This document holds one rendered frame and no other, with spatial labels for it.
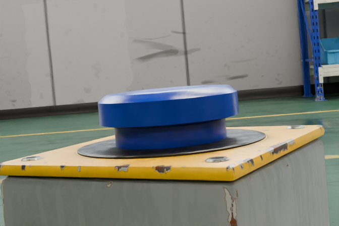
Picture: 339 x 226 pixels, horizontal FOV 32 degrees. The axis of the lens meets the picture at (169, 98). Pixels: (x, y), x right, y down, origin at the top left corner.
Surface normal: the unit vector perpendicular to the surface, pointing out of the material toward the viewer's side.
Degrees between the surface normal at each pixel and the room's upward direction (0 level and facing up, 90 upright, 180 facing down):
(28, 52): 90
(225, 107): 90
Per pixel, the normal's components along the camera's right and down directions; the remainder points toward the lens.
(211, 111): 0.55, 0.00
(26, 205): -0.50, 0.09
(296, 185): 0.86, -0.05
